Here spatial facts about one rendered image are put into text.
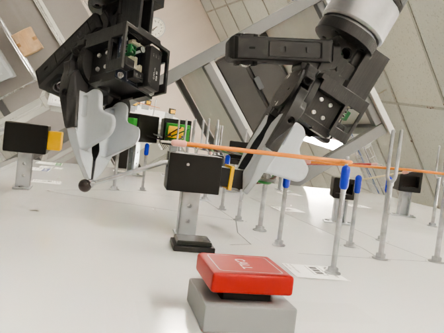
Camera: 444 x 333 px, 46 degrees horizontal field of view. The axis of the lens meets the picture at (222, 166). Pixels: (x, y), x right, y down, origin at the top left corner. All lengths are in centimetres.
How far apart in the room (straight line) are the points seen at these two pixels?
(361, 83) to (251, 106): 104
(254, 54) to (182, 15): 766
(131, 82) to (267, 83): 110
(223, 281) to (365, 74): 36
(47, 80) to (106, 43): 11
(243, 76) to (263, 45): 105
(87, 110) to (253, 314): 33
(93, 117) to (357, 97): 28
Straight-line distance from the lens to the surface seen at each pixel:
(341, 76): 61
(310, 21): 179
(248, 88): 162
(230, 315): 31
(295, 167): 57
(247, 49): 57
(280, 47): 58
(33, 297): 35
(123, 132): 58
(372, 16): 60
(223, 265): 32
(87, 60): 59
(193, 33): 824
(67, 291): 37
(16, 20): 805
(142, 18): 60
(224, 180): 56
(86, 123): 57
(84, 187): 57
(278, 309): 32
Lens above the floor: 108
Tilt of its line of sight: 9 degrees up
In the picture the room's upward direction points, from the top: 59 degrees clockwise
